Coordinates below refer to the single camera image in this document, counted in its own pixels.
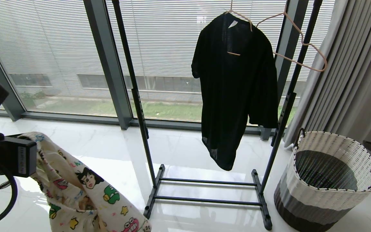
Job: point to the cream printed garment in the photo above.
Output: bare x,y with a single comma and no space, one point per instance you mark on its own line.
76,199

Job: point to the white laundry basket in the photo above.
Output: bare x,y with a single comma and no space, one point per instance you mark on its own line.
327,196

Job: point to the black garment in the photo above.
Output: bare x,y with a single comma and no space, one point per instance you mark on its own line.
230,96

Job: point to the pink clothes hanger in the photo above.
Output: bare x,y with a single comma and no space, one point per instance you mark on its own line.
301,63
233,53

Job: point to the beige curtain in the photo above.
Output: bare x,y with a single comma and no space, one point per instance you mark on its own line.
349,64

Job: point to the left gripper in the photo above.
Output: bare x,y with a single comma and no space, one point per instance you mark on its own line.
8,156

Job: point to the window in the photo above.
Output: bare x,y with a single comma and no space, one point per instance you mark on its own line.
108,64

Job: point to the black clothes rack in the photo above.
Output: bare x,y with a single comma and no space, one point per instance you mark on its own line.
138,106

